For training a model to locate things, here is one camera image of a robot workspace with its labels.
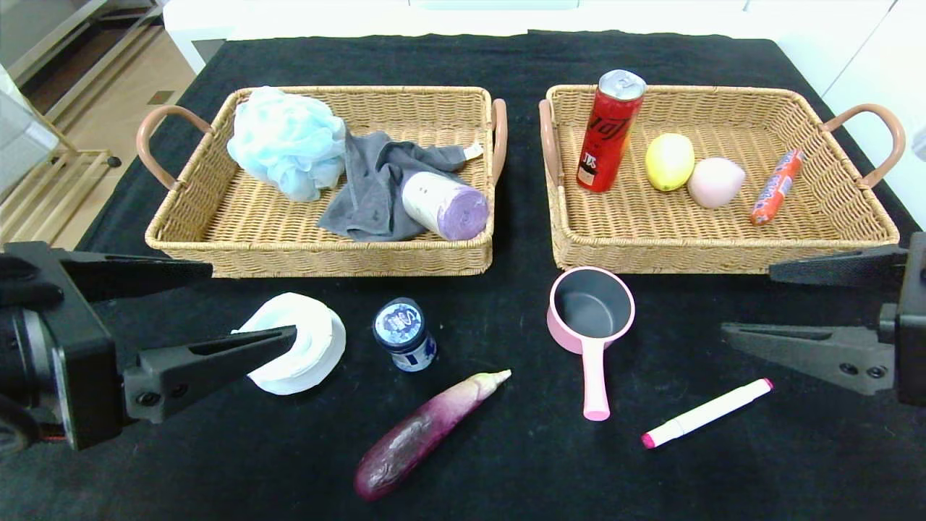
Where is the wicker basket with bath items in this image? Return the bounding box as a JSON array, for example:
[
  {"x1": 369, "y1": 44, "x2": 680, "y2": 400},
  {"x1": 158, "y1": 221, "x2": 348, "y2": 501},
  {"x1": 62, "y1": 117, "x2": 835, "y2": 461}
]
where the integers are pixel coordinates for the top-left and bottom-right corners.
[{"x1": 136, "y1": 85, "x2": 509, "y2": 279}]

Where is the pink saucepan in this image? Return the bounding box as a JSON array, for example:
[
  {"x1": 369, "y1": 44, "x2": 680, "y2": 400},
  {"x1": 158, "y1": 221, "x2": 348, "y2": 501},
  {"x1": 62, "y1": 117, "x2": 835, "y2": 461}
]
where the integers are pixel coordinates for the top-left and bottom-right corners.
[{"x1": 546, "y1": 266, "x2": 636, "y2": 422}]

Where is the white marker with pink caps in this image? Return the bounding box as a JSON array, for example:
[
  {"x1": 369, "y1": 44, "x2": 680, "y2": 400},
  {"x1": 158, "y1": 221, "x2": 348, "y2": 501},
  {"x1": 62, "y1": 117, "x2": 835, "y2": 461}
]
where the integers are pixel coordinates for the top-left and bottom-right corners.
[{"x1": 640, "y1": 378, "x2": 774, "y2": 449}]

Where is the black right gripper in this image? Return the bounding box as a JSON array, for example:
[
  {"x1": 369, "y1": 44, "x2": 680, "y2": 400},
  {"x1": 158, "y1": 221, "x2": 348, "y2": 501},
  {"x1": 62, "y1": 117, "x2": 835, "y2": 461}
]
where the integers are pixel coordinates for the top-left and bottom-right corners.
[{"x1": 720, "y1": 231, "x2": 926, "y2": 407}]

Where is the blue lidded gum jar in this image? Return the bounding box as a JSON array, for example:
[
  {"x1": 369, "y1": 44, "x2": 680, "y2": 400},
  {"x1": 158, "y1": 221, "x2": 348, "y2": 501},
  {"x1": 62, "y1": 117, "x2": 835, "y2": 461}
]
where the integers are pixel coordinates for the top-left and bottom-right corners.
[{"x1": 373, "y1": 297, "x2": 437, "y2": 373}]

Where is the white desk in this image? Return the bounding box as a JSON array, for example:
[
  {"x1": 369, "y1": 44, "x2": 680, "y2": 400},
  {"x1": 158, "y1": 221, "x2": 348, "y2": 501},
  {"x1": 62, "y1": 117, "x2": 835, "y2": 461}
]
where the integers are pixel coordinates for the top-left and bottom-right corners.
[{"x1": 163, "y1": 0, "x2": 753, "y2": 73}]

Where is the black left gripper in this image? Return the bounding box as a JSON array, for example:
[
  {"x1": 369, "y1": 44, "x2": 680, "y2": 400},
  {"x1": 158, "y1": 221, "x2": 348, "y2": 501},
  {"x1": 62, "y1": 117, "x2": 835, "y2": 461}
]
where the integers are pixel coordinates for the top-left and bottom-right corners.
[{"x1": 0, "y1": 241, "x2": 298, "y2": 452}]

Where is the wooden rack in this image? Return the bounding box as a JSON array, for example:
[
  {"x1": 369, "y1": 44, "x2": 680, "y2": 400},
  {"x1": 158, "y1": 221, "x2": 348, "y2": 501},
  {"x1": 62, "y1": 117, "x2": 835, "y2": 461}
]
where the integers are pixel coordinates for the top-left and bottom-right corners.
[{"x1": 0, "y1": 148, "x2": 122, "y2": 243}]

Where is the light blue bath pouf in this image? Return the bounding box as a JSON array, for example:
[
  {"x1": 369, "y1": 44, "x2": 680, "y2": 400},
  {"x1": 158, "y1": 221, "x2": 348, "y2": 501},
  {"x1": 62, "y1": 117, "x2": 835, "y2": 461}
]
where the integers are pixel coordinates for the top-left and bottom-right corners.
[{"x1": 226, "y1": 87, "x2": 348, "y2": 203}]

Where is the grey cloth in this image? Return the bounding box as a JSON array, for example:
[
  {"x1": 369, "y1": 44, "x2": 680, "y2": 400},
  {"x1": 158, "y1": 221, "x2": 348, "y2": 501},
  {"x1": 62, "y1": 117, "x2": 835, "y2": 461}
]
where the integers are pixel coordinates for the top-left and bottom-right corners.
[{"x1": 317, "y1": 130, "x2": 471, "y2": 243}]

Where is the purple garbage bag roll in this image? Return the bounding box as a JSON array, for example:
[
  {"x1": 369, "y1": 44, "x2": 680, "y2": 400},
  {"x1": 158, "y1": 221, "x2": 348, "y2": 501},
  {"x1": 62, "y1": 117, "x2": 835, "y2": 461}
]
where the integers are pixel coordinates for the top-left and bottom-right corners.
[{"x1": 401, "y1": 171, "x2": 490, "y2": 242}]

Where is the wicker basket with food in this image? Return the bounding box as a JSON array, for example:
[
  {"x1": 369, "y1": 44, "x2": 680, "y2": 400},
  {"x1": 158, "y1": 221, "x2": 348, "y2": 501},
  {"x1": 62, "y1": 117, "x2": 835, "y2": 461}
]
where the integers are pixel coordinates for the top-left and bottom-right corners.
[{"x1": 538, "y1": 83, "x2": 906, "y2": 276}]

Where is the red wrapped sausage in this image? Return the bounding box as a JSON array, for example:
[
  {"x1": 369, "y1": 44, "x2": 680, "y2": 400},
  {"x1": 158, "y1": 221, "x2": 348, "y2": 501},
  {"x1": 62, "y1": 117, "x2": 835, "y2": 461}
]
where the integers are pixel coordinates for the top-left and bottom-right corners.
[{"x1": 750, "y1": 149, "x2": 805, "y2": 226}]

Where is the yellow lemon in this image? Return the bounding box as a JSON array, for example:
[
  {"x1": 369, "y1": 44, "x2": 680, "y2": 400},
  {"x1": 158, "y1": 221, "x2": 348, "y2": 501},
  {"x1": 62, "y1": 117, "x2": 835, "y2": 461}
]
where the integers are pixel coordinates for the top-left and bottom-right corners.
[{"x1": 645, "y1": 134, "x2": 696, "y2": 194}]

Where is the purple eggplant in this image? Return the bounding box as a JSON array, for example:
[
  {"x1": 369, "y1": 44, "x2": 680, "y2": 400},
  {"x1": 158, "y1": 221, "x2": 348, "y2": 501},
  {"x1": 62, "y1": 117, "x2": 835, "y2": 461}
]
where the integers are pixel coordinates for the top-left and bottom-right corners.
[{"x1": 354, "y1": 369, "x2": 512, "y2": 501}]

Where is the red drink can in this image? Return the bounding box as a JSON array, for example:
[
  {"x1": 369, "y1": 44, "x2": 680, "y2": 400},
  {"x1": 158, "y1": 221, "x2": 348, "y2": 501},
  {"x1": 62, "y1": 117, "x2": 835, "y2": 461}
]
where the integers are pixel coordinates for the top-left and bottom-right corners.
[{"x1": 576, "y1": 69, "x2": 647, "y2": 194}]

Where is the black table cloth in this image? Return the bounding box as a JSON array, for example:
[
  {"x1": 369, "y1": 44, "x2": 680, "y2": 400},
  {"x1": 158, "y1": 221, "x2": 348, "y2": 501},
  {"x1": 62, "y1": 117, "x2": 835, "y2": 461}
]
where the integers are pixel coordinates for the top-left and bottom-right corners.
[{"x1": 0, "y1": 30, "x2": 926, "y2": 521}]

